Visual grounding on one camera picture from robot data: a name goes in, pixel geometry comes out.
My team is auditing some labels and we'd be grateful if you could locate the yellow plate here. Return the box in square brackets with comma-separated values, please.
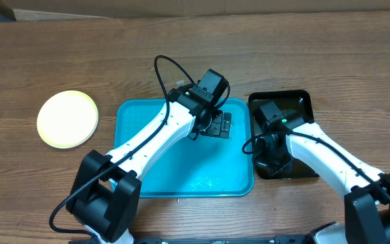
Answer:
[37, 90, 99, 149]

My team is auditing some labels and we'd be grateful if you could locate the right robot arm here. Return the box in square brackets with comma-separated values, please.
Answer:
[251, 115, 390, 243]

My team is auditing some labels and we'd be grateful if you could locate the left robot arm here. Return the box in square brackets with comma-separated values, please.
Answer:
[63, 90, 231, 243]

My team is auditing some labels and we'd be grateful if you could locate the black water tray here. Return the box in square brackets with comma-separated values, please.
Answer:
[248, 89, 318, 178]

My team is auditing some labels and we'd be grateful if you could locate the blue plastic tray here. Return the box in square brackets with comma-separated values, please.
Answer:
[109, 98, 255, 199]

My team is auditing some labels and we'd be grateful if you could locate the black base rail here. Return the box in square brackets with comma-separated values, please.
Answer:
[133, 234, 316, 244]

